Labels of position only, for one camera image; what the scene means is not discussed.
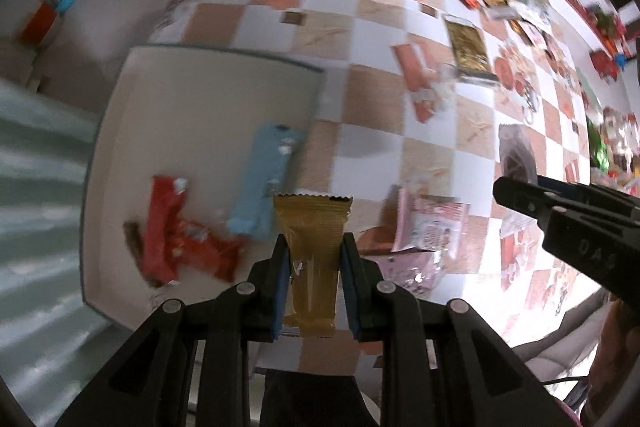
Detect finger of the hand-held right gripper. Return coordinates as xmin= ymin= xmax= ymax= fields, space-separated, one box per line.
xmin=492 ymin=177 xmax=556 ymax=228
xmin=537 ymin=175 xmax=640 ymax=208

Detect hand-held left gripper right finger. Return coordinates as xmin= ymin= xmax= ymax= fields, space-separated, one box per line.
xmin=341 ymin=233 xmax=571 ymax=427

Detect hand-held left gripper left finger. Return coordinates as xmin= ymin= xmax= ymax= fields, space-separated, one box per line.
xmin=55 ymin=234 xmax=297 ymax=427

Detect tan snack packet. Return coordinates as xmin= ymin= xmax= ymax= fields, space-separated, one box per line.
xmin=272 ymin=192 xmax=353 ymax=338

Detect pink crinkly snack bag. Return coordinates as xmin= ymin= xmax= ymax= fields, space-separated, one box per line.
xmin=369 ymin=251 xmax=447 ymax=304

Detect pink printed snack packet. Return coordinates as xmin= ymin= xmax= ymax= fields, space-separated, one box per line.
xmin=391 ymin=188 xmax=472 ymax=254

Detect blue snack bar packet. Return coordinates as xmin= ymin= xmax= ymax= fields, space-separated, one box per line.
xmin=226 ymin=123 xmax=307 ymax=241

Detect large red snack packet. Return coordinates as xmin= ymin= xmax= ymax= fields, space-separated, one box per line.
xmin=139 ymin=176 xmax=190 ymax=286

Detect gold foil snack packet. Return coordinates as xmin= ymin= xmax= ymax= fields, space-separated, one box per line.
xmin=444 ymin=18 xmax=490 ymax=80

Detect beige storage bin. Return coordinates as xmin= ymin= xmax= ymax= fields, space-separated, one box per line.
xmin=80 ymin=46 xmax=328 ymax=328

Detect person's right forearm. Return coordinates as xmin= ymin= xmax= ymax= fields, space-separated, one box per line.
xmin=584 ymin=298 xmax=636 ymax=420

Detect clear bag of snacks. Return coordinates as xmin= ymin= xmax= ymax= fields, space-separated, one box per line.
xmin=585 ymin=107 xmax=640 ymax=190

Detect green snack packet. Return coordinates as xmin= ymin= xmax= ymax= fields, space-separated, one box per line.
xmin=586 ymin=121 xmax=610 ymax=170

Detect grey upholstered seat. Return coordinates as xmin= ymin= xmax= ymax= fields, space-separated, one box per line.
xmin=514 ymin=289 xmax=603 ymax=385

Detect person's dark trousers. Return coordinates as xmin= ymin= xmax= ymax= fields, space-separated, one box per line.
xmin=259 ymin=368 xmax=373 ymax=427

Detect orange-pink snack packet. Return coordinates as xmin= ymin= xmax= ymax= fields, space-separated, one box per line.
xmin=391 ymin=43 xmax=437 ymax=124

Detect pale green corrugated panel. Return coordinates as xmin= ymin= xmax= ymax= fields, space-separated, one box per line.
xmin=0 ymin=79 xmax=103 ymax=388

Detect orange bucket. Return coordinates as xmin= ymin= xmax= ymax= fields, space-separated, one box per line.
xmin=19 ymin=3 xmax=62 ymax=44

